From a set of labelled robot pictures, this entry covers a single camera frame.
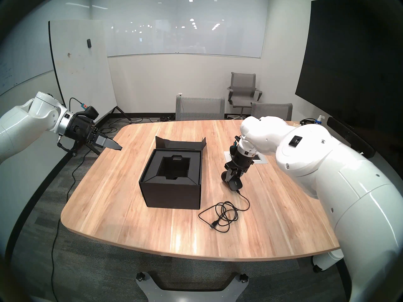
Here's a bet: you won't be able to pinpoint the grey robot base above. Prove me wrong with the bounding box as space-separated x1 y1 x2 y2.
135 271 249 302

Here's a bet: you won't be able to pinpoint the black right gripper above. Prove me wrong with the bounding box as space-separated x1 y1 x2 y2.
224 153 254 182

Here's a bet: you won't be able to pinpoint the black wired computer mouse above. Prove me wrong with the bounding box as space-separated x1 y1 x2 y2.
198 172 251 232

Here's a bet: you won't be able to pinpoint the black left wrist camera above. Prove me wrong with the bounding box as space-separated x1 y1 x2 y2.
76 106 99 120

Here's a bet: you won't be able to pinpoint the glass whiteboard with blue writing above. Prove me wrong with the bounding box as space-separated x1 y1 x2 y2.
0 0 54 97

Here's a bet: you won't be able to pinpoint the grey ribbed mesh chair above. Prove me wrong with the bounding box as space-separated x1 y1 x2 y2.
175 95 225 121

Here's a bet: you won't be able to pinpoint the silver table power outlet panel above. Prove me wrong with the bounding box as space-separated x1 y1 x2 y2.
224 151 268 164

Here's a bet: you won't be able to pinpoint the black video conference bar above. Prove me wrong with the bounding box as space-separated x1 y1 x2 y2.
327 117 376 159

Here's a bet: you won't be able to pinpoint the black floor cables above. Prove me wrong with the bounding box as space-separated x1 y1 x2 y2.
91 114 175 138

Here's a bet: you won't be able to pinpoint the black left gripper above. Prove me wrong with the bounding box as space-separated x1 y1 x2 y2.
67 112 123 156

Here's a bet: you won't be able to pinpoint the black cardboard box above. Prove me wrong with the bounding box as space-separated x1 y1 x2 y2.
139 136 207 210

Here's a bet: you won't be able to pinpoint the grey office chair with armrests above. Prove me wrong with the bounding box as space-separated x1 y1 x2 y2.
227 72 263 120

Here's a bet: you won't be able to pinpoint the white freestanding whiteboard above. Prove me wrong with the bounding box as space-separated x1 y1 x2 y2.
48 20 131 157

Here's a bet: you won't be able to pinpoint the black hanging cable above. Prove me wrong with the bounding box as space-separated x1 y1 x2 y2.
50 150 87 302

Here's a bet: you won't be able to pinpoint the large black wall screen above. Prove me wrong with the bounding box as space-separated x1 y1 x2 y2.
295 0 403 166

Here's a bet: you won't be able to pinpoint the wall-mounted glass whiteboard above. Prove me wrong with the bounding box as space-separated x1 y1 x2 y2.
91 0 268 59

